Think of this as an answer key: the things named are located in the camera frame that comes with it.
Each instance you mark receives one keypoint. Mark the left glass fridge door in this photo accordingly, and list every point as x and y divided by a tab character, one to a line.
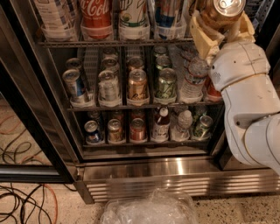
26	153

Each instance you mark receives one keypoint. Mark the stainless steel fridge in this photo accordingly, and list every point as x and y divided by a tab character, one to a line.
131	169

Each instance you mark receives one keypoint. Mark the clear water bottle top shelf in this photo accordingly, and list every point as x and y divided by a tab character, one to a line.
59	19

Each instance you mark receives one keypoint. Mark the silver diet cola can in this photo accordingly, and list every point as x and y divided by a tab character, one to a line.
108	85

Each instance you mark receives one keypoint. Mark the gold can bottom shelf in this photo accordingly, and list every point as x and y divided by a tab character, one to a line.
115	131

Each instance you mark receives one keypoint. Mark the blue Pepsi can middle shelf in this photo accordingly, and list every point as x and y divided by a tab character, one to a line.
75	86

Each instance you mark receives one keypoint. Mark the clear plastic bag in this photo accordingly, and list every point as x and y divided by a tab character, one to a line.
159	207

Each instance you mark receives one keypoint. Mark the red Coca-Cola can top shelf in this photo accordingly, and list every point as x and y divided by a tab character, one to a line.
97	16

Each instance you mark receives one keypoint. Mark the water bottle middle shelf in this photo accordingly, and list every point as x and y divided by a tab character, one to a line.
193	82

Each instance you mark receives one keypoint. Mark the red coca-cola can shelf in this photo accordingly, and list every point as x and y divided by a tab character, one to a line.
97	16
212	93

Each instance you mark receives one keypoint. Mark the red can bottom shelf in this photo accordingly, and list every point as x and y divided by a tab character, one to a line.
137	129

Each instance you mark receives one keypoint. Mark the blue Pepsi can bottom shelf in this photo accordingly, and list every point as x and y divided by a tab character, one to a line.
93	133

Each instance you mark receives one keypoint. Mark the brown juice bottle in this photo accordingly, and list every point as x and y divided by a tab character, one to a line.
160	130

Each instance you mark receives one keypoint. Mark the water bottle bottom shelf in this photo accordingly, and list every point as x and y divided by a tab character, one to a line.
180	129

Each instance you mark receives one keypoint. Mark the green can bottom shelf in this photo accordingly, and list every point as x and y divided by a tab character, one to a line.
202	128

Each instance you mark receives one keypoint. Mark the red Coca-Cola can middle shelf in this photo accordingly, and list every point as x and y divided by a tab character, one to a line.
212	93

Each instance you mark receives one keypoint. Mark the blue silver can top shelf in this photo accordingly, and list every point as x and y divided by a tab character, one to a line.
168	12

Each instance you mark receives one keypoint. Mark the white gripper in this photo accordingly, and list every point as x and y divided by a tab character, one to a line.
240	65

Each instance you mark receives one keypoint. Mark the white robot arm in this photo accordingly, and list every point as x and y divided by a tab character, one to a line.
252	120

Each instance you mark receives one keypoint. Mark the blue pepsi can shelf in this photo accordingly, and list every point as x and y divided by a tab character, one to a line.
93	133
75	86

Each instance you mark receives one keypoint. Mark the green soda can middle shelf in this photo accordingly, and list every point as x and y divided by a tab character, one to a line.
166	84

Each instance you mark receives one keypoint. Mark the white green soda can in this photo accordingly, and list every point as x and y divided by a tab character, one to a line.
132	13

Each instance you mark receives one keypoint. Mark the gold soda can middle shelf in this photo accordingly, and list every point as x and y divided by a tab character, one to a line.
137	85

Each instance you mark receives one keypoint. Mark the orange gold soda can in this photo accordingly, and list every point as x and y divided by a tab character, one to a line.
220	14

